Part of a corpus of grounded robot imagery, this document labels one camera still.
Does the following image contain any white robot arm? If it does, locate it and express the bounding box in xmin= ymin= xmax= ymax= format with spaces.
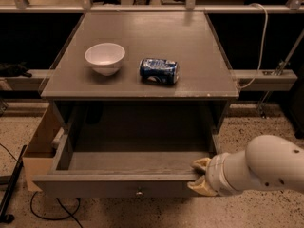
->
xmin=187 ymin=135 xmax=304 ymax=197

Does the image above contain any metal frame rail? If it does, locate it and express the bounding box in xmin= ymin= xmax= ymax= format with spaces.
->
xmin=0 ymin=69 xmax=297 ymax=91

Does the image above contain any blue soda can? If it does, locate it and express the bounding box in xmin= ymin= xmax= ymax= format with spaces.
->
xmin=139 ymin=58 xmax=179 ymax=85

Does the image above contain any black object on rail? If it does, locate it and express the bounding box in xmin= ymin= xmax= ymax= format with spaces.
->
xmin=0 ymin=62 xmax=32 ymax=78

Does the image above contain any white bowl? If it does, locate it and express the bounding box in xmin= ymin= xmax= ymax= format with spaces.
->
xmin=85 ymin=43 xmax=125 ymax=76

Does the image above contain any black floor cable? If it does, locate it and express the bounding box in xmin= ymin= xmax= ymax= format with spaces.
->
xmin=29 ymin=191 xmax=84 ymax=228

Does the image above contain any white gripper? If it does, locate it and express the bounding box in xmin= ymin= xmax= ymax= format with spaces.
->
xmin=187 ymin=152 xmax=245 ymax=197

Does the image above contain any grey top drawer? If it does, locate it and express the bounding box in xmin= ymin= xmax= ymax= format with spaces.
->
xmin=33 ymin=104 xmax=216 ymax=198

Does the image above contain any black pole stand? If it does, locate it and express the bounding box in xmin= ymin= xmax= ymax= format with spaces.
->
xmin=0 ymin=145 xmax=26 ymax=224

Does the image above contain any grey drawer cabinet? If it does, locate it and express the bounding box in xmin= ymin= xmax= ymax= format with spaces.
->
xmin=42 ymin=12 xmax=238 ymax=132

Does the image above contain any white cable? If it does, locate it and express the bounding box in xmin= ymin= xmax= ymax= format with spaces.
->
xmin=237 ymin=2 xmax=269 ymax=91

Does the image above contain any cardboard box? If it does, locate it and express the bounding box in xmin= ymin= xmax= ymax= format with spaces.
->
xmin=23 ymin=105 xmax=64 ymax=192

